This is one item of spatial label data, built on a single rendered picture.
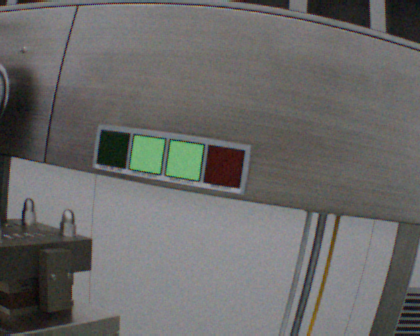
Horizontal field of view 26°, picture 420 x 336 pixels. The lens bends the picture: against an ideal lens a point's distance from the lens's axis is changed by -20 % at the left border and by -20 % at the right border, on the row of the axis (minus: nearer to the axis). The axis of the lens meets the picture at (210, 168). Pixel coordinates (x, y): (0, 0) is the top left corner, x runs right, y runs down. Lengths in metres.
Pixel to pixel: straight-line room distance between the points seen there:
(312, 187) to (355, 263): 2.38
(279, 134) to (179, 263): 2.57
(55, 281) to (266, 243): 2.52
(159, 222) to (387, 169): 2.66
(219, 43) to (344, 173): 0.28
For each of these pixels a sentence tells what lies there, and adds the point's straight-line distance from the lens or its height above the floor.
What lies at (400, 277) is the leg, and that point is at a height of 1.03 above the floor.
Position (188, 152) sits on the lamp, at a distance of 1.61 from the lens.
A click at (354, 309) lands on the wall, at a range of 3.96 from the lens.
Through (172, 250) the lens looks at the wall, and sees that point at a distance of 4.13.
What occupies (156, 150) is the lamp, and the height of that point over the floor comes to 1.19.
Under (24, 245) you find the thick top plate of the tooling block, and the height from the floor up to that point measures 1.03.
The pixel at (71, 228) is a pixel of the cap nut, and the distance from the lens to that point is 1.69.
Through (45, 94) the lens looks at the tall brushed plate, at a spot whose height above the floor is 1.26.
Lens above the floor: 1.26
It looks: 3 degrees down
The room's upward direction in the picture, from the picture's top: 8 degrees clockwise
